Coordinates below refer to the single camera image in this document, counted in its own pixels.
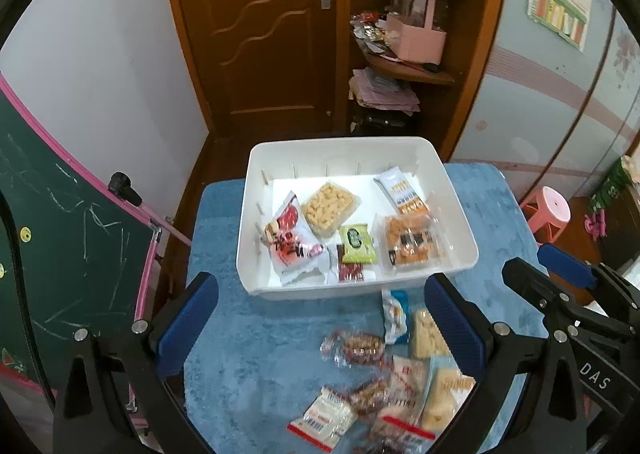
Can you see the blue white candy packet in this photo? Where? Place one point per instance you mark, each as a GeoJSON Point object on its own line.
{"type": "Point", "coordinates": [396, 312]}

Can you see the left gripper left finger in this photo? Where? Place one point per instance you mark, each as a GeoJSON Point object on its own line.
{"type": "Point", "coordinates": [90, 417]}

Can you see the wooden corner shelf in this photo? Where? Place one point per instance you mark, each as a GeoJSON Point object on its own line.
{"type": "Point", "coordinates": [446, 92]}

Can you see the green chalkboard pink frame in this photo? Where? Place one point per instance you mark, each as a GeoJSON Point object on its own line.
{"type": "Point", "coordinates": [87, 257]}

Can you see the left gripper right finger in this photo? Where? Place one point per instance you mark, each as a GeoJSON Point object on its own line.
{"type": "Point", "coordinates": [547, 417]}

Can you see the pink basket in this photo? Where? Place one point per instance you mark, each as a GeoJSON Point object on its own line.
{"type": "Point", "coordinates": [416, 30]}

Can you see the dark red jujube packet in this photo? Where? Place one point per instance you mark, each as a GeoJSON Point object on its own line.
{"type": "Point", "coordinates": [347, 272]}

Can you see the yellow rice cracker packet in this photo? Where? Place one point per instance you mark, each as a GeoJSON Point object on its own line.
{"type": "Point", "coordinates": [426, 338]}

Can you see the white plastic storage bin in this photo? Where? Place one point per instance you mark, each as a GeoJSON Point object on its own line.
{"type": "Point", "coordinates": [301, 167]}

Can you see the colourful wall poster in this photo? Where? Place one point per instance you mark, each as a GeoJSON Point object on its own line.
{"type": "Point", "coordinates": [569, 19]}

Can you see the brown wooden door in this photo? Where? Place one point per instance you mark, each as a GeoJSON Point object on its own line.
{"type": "Point", "coordinates": [261, 69]}

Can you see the pink plastic stool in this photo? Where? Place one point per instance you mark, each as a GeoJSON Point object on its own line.
{"type": "Point", "coordinates": [547, 213]}

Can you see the large clear cracker bag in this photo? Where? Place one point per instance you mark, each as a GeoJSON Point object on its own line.
{"type": "Point", "coordinates": [448, 390]}

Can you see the small white striped packet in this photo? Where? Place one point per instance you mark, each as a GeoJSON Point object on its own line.
{"type": "Point", "coordinates": [325, 421]}

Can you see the folded pink clothes stack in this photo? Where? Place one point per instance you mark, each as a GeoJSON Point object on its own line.
{"type": "Point", "coordinates": [371, 89]}

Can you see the nut candy clear wrapper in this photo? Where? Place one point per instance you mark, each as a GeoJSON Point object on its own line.
{"type": "Point", "coordinates": [351, 348]}

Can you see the peanut candy clear packet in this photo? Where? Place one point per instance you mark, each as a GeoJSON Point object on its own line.
{"type": "Point", "coordinates": [328, 209]}

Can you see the orange biscuit clear packet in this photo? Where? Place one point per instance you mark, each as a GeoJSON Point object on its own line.
{"type": "Point", "coordinates": [412, 241]}

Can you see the green snack packet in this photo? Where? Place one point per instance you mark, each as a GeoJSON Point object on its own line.
{"type": "Point", "coordinates": [357, 244]}

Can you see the orange white oats bar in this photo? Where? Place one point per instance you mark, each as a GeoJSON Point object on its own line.
{"type": "Point", "coordinates": [400, 193]}

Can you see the blue towel table cover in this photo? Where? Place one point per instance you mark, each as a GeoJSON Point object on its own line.
{"type": "Point", "coordinates": [257, 364]}

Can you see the red white snack packet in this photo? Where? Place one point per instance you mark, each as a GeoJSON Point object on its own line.
{"type": "Point", "coordinates": [293, 248]}

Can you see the pink toy on floor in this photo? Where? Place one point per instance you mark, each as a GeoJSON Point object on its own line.
{"type": "Point", "coordinates": [595, 225]}

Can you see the green bag by wall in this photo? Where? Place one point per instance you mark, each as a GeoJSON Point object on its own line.
{"type": "Point", "coordinates": [615, 181]}

